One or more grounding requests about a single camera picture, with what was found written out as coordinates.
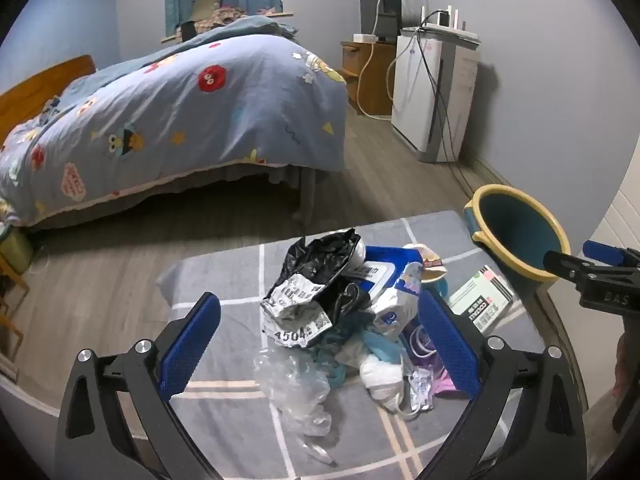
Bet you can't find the crumpled black plastic bag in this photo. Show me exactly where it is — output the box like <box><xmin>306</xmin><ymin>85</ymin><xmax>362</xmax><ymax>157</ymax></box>
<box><xmin>261</xmin><ymin>228</ymin><xmax>373</xmax><ymax>348</ymax></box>

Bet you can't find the crumpled teal tissue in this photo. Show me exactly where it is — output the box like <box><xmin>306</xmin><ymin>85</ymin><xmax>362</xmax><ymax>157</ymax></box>
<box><xmin>315</xmin><ymin>337</ymin><xmax>351</xmax><ymax>388</ymax></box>

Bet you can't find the wooden window sill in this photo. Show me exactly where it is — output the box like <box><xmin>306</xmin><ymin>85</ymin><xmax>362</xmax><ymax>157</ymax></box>
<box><xmin>161</xmin><ymin>10</ymin><xmax>294</xmax><ymax>43</ymax></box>

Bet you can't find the white router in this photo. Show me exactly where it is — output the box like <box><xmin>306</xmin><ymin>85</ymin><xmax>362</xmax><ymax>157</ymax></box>
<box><xmin>419</xmin><ymin>5</ymin><xmax>481</xmax><ymax>43</ymax></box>

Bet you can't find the blue bin with yellow rim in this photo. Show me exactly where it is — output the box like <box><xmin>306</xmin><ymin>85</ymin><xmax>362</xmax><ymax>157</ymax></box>
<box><xmin>462</xmin><ymin>184</ymin><xmax>572</xmax><ymax>306</ymax></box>

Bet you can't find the blue printed blanket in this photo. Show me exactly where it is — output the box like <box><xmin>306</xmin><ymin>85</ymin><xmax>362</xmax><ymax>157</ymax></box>
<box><xmin>0</xmin><ymin>15</ymin><xmax>348</xmax><ymax>226</ymax></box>

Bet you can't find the grey plaid mat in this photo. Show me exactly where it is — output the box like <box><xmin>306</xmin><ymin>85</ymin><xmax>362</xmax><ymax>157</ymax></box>
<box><xmin>156</xmin><ymin>210</ymin><xmax>546</xmax><ymax>480</ymax></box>

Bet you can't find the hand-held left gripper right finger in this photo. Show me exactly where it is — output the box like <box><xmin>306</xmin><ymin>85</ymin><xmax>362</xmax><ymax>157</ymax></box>
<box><xmin>417</xmin><ymin>289</ymin><xmax>587</xmax><ymax>480</ymax></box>

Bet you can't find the clear plastic bag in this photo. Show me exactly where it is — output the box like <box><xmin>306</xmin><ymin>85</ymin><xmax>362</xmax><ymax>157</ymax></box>
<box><xmin>252</xmin><ymin>347</ymin><xmax>333</xmax><ymax>438</ymax></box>

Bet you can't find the pile of pillows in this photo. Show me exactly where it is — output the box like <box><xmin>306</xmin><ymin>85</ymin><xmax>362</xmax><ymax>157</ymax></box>
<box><xmin>191</xmin><ymin>0</ymin><xmax>247</xmax><ymax>32</ymax></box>

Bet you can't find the purple packet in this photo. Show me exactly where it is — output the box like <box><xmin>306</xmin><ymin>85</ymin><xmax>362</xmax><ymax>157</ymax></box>
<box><xmin>400</xmin><ymin>325</ymin><xmax>458</xmax><ymax>401</ymax></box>

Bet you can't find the small clear wrapper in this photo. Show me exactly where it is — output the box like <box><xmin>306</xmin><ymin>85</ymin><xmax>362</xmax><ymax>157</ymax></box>
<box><xmin>407</xmin><ymin>367</ymin><xmax>434</xmax><ymax>413</ymax></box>

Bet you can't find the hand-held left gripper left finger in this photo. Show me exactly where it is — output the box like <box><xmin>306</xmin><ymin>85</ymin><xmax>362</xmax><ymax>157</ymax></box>
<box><xmin>54</xmin><ymin>291</ymin><xmax>223</xmax><ymax>480</ymax></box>

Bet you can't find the white and green carton box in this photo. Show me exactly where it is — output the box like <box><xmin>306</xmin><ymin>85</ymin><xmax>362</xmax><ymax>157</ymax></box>
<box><xmin>445</xmin><ymin>265</ymin><xmax>516</xmax><ymax>333</ymax></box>

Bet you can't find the white air purifier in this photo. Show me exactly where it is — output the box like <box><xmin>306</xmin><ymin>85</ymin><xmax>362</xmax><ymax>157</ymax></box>
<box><xmin>391</xmin><ymin>27</ymin><xmax>481</xmax><ymax>163</ymax></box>

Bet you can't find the white tissue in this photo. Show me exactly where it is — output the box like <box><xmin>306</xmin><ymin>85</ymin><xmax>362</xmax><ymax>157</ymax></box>
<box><xmin>360</xmin><ymin>352</ymin><xmax>408</xmax><ymax>413</ymax></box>

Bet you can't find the black cable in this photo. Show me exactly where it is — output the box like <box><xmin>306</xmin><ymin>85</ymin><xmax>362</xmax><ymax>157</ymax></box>
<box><xmin>419</xmin><ymin>22</ymin><xmax>478</xmax><ymax>198</ymax></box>

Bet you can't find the green cushion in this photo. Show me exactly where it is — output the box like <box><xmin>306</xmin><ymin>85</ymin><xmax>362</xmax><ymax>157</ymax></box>
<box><xmin>0</xmin><ymin>230</ymin><xmax>34</xmax><ymax>277</ymax></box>

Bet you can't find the black monitor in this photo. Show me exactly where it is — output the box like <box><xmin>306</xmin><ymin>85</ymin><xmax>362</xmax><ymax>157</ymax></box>
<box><xmin>359</xmin><ymin>0</ymin><xmax>402</xmax><ymax>42</ymax></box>

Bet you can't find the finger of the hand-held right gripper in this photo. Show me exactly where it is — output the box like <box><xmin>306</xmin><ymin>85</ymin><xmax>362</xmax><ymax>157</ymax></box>
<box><xmin>543</xmin><ymin>250</ymin><xmax>640</xmax><ymax>291</ymax></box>
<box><xmin>582</xmin><ymin>240</ymin><xmax>640</xmax><ymax>268</ymax></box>

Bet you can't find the wooden headboard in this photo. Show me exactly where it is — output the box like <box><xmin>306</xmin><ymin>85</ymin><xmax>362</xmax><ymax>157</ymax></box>
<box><xmin>0</xmin><ymin>55</ymin><xmax>96</xmax><ymax>136</ymax></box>

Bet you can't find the blue tissue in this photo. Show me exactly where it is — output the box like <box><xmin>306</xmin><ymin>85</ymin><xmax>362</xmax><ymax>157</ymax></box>
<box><xmin>362</xmin><ymin>330</ymin><xmax>403</xmax><ymax>363</ymax></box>

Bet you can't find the wooden cabinet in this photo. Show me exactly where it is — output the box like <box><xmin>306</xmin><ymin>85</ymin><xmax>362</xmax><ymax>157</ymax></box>
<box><xmin>341</xmin><ymin>40</ymin><xmax>399</xmax><ymax>116</ymax></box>

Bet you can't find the white cable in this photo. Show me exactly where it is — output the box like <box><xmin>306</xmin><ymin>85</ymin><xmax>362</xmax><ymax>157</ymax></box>
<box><xmin>356</xmin><ymin>0</ymin><xmax>396</xmax><ymax>121</ymax></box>

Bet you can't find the blue wet wipes packet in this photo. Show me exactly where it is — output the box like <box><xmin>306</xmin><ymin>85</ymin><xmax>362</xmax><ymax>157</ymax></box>
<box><xmin>350</xmin><ymin>246</ymin><xmax>426</xmax><ymax>341</ymax></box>

